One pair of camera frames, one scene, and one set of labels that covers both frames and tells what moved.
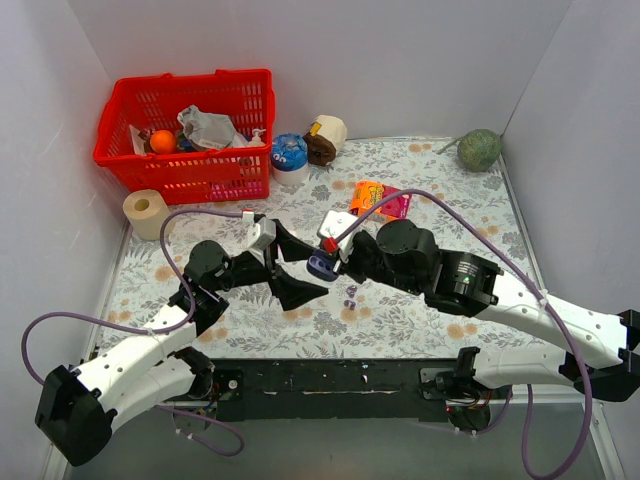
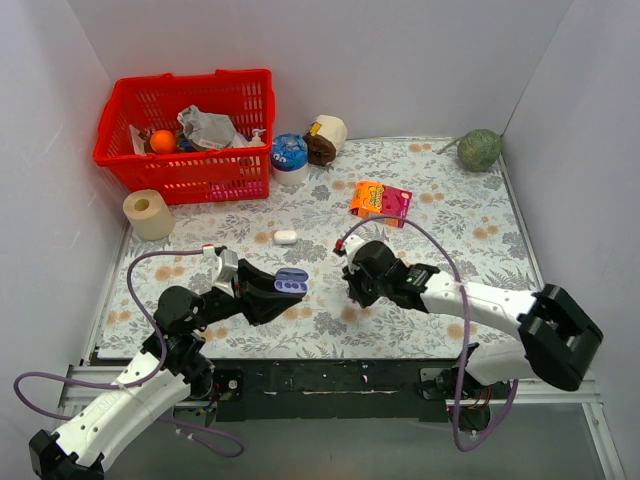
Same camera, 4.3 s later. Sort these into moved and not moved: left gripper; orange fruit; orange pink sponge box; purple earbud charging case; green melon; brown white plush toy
Moved: purple earbud charging case; left gripper
Not moved: green melon; orange fruit; orange pink sponge box; brown white plush toy
